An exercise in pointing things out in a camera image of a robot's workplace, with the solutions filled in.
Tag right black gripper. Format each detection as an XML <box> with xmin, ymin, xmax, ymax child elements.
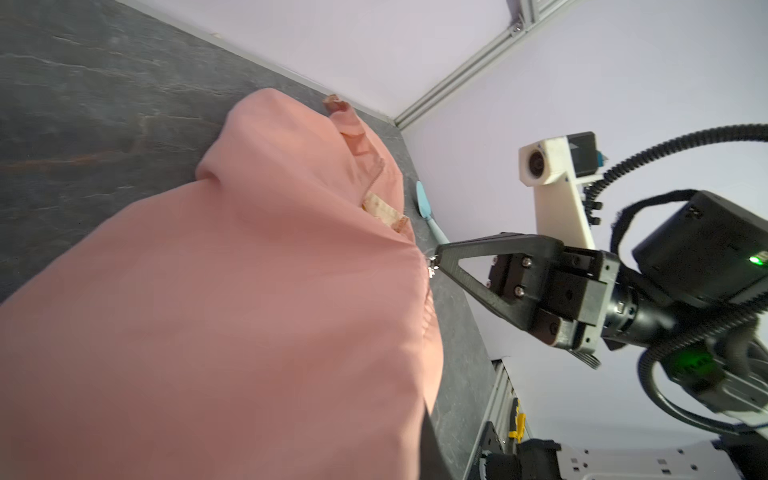
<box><xmin>433</xmin><ymin>233</ymin><xmax>620</xmax><ymax>368</ymax></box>

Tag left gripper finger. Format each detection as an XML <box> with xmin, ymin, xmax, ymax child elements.
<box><xmin>419</xmin><ymin>409</ymin><xmax>453</xmax><ymax>480</ymax></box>

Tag pink zip jacket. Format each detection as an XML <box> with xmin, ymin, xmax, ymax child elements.
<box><xmin>1</xmin><ymin>89</ymin><xmax>443</xmax><ymax>479</ymax></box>

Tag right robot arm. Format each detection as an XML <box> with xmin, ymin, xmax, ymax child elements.
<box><xmin>429</xmin><ymin>124</ymin><xmax>767</xmax><ymax>436</ymax></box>

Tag teal plastic trowel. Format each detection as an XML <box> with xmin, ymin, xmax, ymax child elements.
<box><xmin>416</xmin><ymin>181</ymin><xmax>449</xmax><ymax>245</ymax></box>

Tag yellow-handled pliers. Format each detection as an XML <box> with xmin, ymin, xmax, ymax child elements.
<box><xmin>508</xmin><ymin>397</ymin><xmax>526</xmax><ymax>443</ymax></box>

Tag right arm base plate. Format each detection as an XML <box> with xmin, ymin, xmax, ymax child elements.
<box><xmin>467</xmin><ymin>421</ymin><xmax>561</xmax><ymax>480</ymax></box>

